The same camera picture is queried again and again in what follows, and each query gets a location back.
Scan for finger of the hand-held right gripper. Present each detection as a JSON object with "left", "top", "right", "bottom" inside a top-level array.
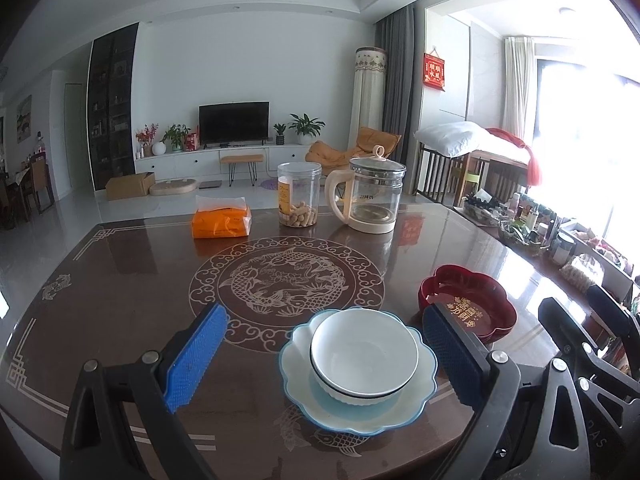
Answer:
[
  {"left": 585, "top": 284, "right": 640, "bottom": 361},
  {"left": 538, "top": 297, "right": 608, "bottom": 366}
]

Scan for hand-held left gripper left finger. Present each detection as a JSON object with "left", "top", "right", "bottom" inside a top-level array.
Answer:
[{"left": 60, "top": 303, "right": 229, "bottom": 480}]

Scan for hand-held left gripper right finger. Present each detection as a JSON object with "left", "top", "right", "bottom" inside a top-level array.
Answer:
[{"left": 422, "top": 303, "right": 588, "bottom": 480}]

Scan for large red flower-shaped plate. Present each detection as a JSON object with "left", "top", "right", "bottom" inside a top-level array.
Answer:
[{"left": 480, "top": 310, "right": 517, "bottom": 345}]

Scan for small red flower-shaped plate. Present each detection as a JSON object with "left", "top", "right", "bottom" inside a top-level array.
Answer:
[{"left": 418, "top": 265, "right": 517, "bottom": 336}]

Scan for plain white printed bowl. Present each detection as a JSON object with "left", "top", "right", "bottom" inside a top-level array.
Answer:
[{"left": 310, "top": 308, "right": 420, "bottom": 395}]

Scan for scalloped blue and white bowl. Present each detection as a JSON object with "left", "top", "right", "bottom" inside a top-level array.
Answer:
[{"left": 278, "top": 306, "right": 439, "bottom": 435}]

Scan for ribbed white bowl black rim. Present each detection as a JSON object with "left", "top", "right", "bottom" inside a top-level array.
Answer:
[{"left": 308, "top": 340, "right": 421, "bottom": 405}]

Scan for clear bag of snacks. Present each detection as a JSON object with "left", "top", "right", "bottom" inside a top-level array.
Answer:
[{"left": 559, "top": 254, "right": 605, "bottom": 293}]

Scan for glass jar with lid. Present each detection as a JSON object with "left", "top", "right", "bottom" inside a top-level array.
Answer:
[{"left": 550, "top": 232, "right": 576, "bottom": 267}]

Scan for woven basket of bottles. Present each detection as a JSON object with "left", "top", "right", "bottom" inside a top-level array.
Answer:
[{"left": 499, "top": 195, "right": 556, "bottom": 258}]

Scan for orange tissue pack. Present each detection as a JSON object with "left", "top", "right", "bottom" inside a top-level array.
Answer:
[{"left": 192, "top": 195, "right": 252, "bottom": 239}]

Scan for woven basket with dark packets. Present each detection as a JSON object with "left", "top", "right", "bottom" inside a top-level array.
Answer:
[{"left": 461, "top": 190, "right": 506, "bottom": 226}]

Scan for red cloth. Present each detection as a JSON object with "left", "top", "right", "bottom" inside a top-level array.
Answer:
[{"left": 485, "top": 127, "right": 543, "bottom": 188}]

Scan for beige floor cushion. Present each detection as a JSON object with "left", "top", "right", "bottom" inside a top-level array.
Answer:
[{"left": 150, "top": 178, "right": 198, "bottom": 197}]

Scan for wooden crib bed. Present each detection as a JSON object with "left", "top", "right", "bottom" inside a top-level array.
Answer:
[{"left": 415, "top": 142, "right": 531, "bottom": 206}]

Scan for cardboard box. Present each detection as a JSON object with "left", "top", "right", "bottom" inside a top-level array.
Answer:
[{"left": 105, "top": 172, "right": 157, "bottom": 201}]

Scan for white television cabinet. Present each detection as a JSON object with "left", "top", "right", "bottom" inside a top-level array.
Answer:
[{"left": 134, "top": 142, "right": 321, "bottom": 181}]

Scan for clear plastic jar of peanuts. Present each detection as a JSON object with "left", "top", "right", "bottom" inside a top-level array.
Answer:
[{"left": 277, "top": 162, "right": 322, "bottom": 228}]

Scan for wooden bench with metal legs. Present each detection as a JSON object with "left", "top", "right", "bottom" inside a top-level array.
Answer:
[{"left": 220, "top": 154, "right": 264, "bottom": 188}]

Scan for white pillow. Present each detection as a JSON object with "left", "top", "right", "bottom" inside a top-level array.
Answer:
[{"left": 414, "top": 121, "right": 493, "bottom": 158}]

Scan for leafy potted plant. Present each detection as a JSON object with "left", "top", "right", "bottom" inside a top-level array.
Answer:
[{"left": 161, "top": 123, "right": 191, "bottom": 153}]

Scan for red flowers in vase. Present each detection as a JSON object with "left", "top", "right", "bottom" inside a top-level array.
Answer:
[{"left": 136, "top": 122, "right": 160, "bottom": 157}]

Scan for dining chair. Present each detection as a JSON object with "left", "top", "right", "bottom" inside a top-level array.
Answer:
[{"left": 27, "top": 152, "right": 53, "bottom": 213}]

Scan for black television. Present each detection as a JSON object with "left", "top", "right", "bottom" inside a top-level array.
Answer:
[{"left": 198, "top": 101, "right": 271, "bottom": 149}]

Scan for white curtain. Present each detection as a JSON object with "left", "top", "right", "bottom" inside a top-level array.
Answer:
[{"left": 501, "top": 36, "right": 537, "bottom": 133}]

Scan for large green potted plant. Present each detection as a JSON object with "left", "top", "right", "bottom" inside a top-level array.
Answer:
[{"left": 288, "top": 113, "right": 326, "bottom": 147}]

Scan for dark display cabinet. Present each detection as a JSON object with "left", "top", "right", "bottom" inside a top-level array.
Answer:
[{"left": 89, "top": 25, "right": 140, "bottom": 191}]

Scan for standing air conditioner with cover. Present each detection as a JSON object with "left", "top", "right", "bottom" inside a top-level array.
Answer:
[{"left": 354, "top": 47, "right": 387, "bottom": 148}]

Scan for grey curtain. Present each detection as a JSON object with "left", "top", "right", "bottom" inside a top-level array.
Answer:
[{"left": 374, "top": 2, "right": 417, "bottom": 136}]

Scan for glass kettle with cream handle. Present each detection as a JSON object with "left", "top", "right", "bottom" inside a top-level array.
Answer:
[{"left": 326, "top": 145, "right": 407, "bottom": 235}]

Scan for red wall hanging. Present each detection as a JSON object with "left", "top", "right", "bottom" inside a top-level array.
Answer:
[{"left": 423, "top": 52, "right": 447, "bottom": 92}]

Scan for framed wall picture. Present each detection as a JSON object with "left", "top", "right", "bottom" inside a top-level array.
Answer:
[{"left": 17, "top": 95, "right": 32, "bottom": 143}]

